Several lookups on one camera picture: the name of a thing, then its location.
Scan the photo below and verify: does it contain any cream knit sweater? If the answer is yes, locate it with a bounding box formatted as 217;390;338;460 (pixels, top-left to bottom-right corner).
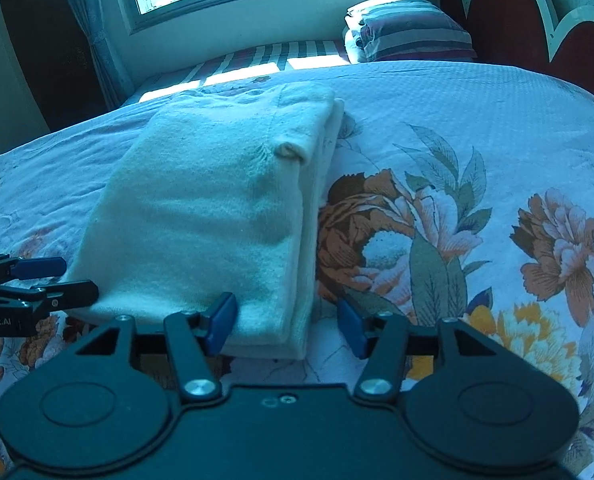
68;81;344;360

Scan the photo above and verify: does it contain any striped folded quilt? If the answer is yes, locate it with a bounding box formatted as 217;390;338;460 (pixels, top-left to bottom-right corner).
344;0;477;63

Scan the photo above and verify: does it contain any left blue curtain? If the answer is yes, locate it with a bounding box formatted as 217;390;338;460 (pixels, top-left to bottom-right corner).
68;0;134;108

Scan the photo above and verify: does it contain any red white scalloped headboard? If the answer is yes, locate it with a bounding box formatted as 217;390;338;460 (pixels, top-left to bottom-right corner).
438;0;594;96

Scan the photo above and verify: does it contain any striped mattress sheet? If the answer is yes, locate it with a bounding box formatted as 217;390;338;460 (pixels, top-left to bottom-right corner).
123;40;349;106

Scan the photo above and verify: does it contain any floral white bedspread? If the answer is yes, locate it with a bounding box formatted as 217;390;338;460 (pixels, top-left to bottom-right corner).
0;62;594;479

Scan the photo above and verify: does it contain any dark wooden door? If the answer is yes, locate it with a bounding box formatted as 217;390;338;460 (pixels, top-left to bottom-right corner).
0;0;108;131

